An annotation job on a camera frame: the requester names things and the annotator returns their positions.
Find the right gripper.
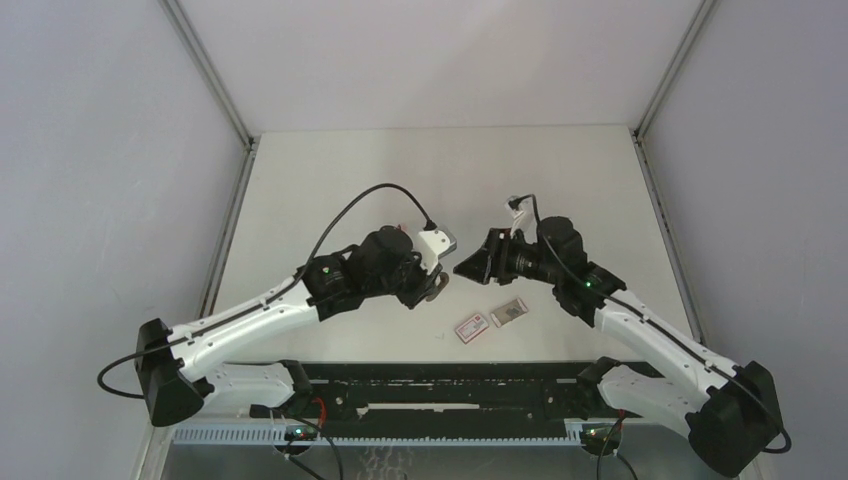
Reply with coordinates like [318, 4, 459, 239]
[454, 229, 560, 287]

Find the staple box tray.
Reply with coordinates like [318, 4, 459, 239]
[490, 297, 529, 328]

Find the red white staple box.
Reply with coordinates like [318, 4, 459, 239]
[454, 313, 490, 344]

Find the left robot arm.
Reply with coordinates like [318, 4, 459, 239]
[134, 226, 456, 427]

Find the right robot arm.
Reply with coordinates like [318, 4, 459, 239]
[454, 216, 785, 478]

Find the left circuit board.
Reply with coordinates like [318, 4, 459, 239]
[282, 425, 320, 445]

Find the circuit board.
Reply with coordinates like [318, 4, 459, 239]
[580, 424, 622, 450]
[282, 425, 320, 445]

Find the right circuit board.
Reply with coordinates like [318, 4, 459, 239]
[580, 424, 622, 450]

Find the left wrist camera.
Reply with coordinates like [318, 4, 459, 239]
[412, 227, 457, 274]

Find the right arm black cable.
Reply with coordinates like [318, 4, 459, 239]
[508, 193, 793, 456]

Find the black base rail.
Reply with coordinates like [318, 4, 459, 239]
[249, 361, 619, 438]

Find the white slotted cable duct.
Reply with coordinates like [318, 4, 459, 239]
[171, 423, 582, 447]

